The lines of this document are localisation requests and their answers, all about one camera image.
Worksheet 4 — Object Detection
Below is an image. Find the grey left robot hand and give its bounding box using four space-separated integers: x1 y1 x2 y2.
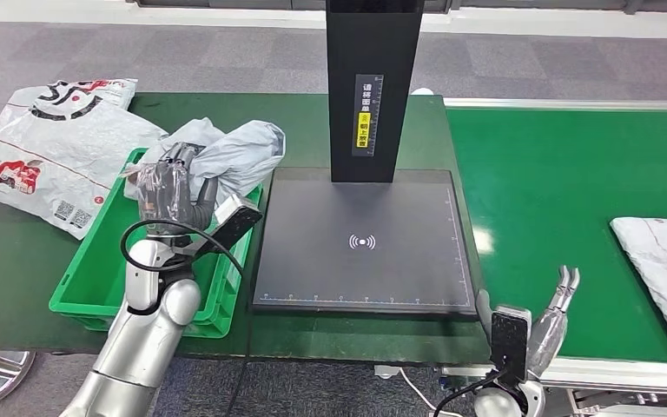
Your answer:
135 141 222 235

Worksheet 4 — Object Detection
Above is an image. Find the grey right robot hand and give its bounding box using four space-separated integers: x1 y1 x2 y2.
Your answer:
474 265 581 381

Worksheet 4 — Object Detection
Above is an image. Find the grey parcel bag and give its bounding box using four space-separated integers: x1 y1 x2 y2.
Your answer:
123 117 287 209
609 216 667 375

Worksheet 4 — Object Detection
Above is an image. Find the green conveyor belt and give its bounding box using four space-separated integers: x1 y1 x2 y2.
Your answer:
446 108 667 365

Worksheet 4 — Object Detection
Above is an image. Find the black inbound scanner machine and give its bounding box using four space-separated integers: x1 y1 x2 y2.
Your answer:
251 0 480 320

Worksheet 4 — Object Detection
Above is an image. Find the green plastic crate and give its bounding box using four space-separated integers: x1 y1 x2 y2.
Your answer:
49 148 264 340

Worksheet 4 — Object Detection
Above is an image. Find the large white bag red print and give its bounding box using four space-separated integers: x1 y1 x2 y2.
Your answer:
0 103 168 241

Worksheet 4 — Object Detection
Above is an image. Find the white bag black face print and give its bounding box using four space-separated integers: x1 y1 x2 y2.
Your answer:
8 77 139 123

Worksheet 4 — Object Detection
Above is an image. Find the black label with yellow mark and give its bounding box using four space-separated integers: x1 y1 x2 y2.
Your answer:
352 73 386 157

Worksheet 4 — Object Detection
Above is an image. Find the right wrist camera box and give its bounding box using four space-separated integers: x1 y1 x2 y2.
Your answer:
490 306 533 386

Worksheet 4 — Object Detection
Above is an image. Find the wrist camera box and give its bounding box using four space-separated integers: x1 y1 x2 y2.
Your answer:
186 194 264 260
490 306 533 386

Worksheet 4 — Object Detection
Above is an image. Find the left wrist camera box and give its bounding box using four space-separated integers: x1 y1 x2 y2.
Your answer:
186 194 264 260

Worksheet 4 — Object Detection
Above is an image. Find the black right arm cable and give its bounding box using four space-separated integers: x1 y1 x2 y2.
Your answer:
432 371 510 417

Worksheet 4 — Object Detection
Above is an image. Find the white floor cable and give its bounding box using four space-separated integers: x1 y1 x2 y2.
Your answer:
398 367 461 417

